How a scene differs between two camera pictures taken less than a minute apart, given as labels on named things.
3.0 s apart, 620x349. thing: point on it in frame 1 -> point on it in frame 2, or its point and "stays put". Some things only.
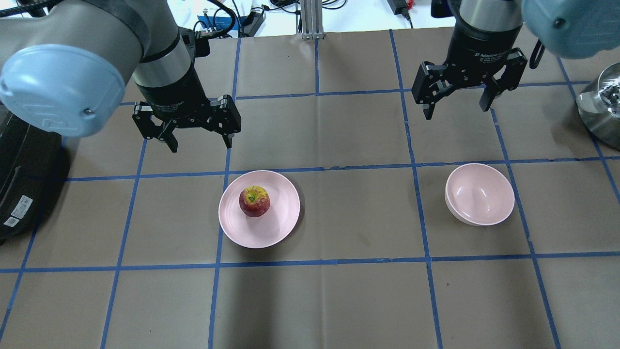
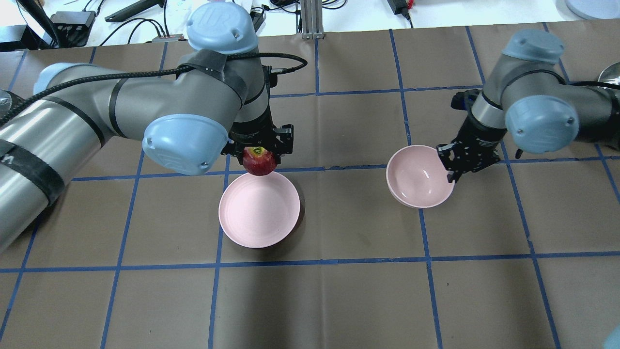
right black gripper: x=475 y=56 -> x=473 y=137
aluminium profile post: x=312 y=19 stays put
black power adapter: x=400 y=7 stays put
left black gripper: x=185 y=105 -> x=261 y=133
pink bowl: x=478 y=195 -> x=416 y=177
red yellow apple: x=254 y=201 -> x=258 y=161
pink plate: x=271 y=229 stays put
